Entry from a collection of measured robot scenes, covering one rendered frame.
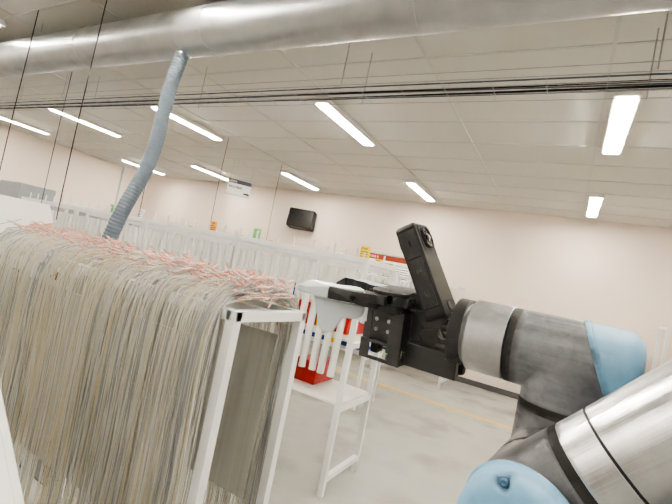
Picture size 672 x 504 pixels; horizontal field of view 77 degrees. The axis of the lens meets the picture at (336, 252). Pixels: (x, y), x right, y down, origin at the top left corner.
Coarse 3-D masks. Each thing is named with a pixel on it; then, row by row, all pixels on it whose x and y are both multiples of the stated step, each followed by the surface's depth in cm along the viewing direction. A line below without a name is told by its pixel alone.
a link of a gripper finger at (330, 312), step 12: (300, 288) 53; (312, 288) 52; (324, 288) 50; (348, 288) 50; (360, 288) 51; (324, 300) 51; (336, 300) 51; (324, 312) 51; (336, 312) 51; (348, 312) 50; (360, 312) 50; (324, 324) 51; (336, 324) 51
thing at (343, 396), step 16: (80, 208) 483; (144, 224) 426; (160, 224) 414; (176, 224) 404; (240, 240) 367; (256, 240) 355; (320, 256) 359; (336, 256) 316; (352, 256) 310; (384, 256) 359; (352, 320) 303; (352, 336) 302; (304, 384) 334; (320, 384) 343; (336, 384) 352; (368, 384) 349; (336, 400) 301; (352, 400) 323; (368, 400) 347; (336, 416) 299; (352, 464) 346; (320, 480) 299; (320, 496) 297
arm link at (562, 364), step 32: (512, 320) 41; (544, 320) 40; (576, 320) 40; (512, 352) 40; (544, 352) 38; (576, 352) 37; (608, 352) 36; (640, 352) 35; (544, 384) 38; (576, 384) 37; (608, 384) 35
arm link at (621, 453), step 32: (640, 384) 26; (576, 416) 28; (608, 416) 26; (640, 416) 24; (512, 448) 30; (544, 448) 27; (576, 448) 26; (608, 448) 25; (640, 448) 24; (480, 480) 27; (512, 480) 26; (544, 480) 26; (576, 480) 25; (608, 480) 24; (640, 480) 23
